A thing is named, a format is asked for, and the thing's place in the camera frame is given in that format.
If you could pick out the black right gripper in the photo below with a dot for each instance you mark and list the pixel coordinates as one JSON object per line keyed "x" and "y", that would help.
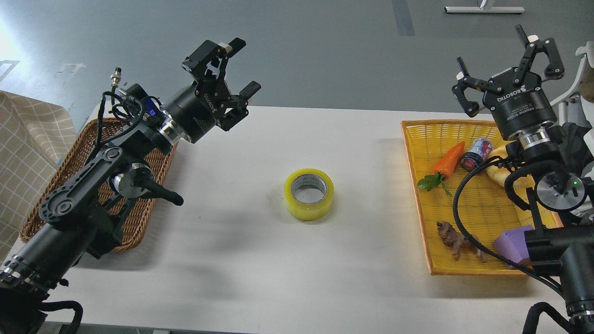
{"x": 522, "y": 109}

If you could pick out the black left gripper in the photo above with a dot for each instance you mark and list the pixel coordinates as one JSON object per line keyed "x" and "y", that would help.
{"x": 207, "y": 102}

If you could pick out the yellow tape roll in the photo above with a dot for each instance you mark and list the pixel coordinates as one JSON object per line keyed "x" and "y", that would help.
{"x": 308, "y": 194}

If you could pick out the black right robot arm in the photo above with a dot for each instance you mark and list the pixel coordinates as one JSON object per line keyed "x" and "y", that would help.
{"x": 544, "y": 180}

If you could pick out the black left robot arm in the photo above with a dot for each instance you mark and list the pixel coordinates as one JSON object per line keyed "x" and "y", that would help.
{"x": 26, "y": 282}

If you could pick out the small drink can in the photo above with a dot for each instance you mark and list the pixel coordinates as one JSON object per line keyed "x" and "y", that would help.
{"x": 478, "y": 152}

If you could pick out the white rolling chair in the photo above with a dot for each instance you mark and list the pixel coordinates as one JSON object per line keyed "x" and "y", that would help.
{"x": 585, "y": 54}

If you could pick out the toy croissant bread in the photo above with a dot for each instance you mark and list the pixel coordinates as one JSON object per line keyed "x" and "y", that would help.
{"x": 495, "y": 173}

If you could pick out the white stand base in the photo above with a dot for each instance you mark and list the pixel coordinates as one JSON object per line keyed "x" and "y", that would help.
{"x": 485, "y": 6}

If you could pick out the orange toy carrot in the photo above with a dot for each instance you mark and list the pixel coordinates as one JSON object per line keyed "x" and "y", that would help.
{"x": 443, "y": 170}

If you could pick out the yellow plastic basket tray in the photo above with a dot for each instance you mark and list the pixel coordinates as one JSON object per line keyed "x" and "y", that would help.
{"x": 483, "y": 207}

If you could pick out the brown wicker basket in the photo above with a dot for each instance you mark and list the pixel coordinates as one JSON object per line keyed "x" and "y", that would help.
{"x": 105, "y": 206}

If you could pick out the purple foam block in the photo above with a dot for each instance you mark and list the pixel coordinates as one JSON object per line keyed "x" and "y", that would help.
{"x": 511, "y": 245}

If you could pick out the brown toy lion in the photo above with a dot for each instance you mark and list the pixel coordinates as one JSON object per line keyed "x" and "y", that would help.
{"x": 456, "y": 240}

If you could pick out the beige checkered cloth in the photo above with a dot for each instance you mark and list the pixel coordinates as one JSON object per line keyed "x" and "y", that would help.
{"x": 34, "y": 138}

